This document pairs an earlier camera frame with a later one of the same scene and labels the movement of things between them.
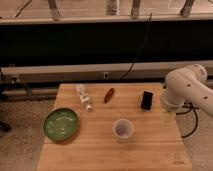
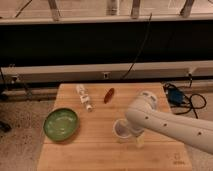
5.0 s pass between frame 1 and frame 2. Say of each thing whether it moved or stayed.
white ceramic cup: stayed
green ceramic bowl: stayed
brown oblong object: stayed
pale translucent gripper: moved
